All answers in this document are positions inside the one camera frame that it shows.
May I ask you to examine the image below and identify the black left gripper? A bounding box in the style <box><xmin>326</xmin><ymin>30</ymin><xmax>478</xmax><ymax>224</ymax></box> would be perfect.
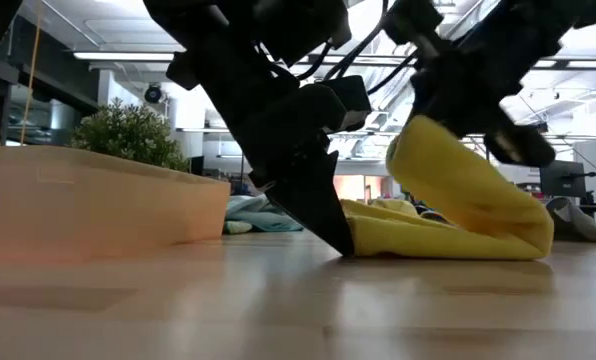
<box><xmin>142</xmin><ymin>0</ymin><xmax>356</xmax><ymax>258</ymax></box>

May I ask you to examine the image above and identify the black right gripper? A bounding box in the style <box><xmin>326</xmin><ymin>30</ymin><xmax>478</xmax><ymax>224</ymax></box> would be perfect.
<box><xmin>409</xmin><ymin>46</ymin><xmax>518</xmax><ymax>139</ymax></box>

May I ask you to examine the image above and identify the yellow microfiber towel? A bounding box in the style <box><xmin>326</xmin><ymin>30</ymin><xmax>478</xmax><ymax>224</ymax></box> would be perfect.
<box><xmin>340</xmin><ymin>114</ymin><xmax>556</xmax><ymax>261</ymax></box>
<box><xmin>370</xmin><ymin>198</ymin><xmax>422</xmax><ymax>217</ymax></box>

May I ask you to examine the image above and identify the grey microfiber towel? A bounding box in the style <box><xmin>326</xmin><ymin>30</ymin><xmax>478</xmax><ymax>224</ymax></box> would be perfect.
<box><xmin>545</xmin><ymin>196</ymin><xmax>596</xmax><ymax>245</ymax></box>

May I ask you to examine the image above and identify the beige storage bin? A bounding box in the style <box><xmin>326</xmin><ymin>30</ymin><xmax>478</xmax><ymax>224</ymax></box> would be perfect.
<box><xmin>0</xmin><ymin>144</ymin><xmax>232</xmax><ymax>261</ymax></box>

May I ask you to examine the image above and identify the light blue microfiber towel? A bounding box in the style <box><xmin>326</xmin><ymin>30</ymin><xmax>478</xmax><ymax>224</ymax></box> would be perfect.
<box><xmin>225</xmin><ymin>193</ymin><xmax>304</xmax><ymax>234</ymax></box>

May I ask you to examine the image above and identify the black computer monitor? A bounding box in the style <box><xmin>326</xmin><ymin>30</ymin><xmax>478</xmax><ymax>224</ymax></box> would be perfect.
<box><xmin>538</xmin><ymin>159</ymin><xmax>588</xmax><ymax>199</ymax></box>

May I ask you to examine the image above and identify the artificial green potted plant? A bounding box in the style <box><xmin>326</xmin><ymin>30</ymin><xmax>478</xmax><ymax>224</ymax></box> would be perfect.
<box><xmin>69</xmin><ymin>97</ymin><xmax>192</xmax><ymax>174</ymax></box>

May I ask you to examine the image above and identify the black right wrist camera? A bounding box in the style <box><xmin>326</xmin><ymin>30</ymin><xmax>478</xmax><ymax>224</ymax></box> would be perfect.
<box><xmin>483</xmin><ymin>118</ymin><xmax>558</xmax><ymax>169</ymax></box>

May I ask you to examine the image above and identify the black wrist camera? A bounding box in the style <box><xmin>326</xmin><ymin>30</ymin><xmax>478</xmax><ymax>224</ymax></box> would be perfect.
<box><xmin>483</xmin><ymin>118</ymin><xmax>558</xmax><ymax>169</ymax></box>
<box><xmin>322</xmin><ymin>74</ymin><xmax>373</xmax><ymax>132</ymax></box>

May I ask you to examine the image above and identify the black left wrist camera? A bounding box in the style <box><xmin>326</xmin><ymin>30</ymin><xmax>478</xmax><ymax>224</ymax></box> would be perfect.
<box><xmin>322</xmin><ymin>74</ymin><xmax>373</xmax><ymax>132</ymax></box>

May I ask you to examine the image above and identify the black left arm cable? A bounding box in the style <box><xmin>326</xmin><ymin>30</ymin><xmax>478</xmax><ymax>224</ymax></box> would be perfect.
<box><xmin>255</xmin><ymin>42</ymin><xmax>332</xmax><ymax>82</ymax></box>

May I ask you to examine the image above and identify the yellow power cable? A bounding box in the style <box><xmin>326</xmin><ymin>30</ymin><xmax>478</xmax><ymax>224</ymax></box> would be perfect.
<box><xmin>0</xmin><ymin>0</ymin><xmax>44</xmax><ymax>147</ymax></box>

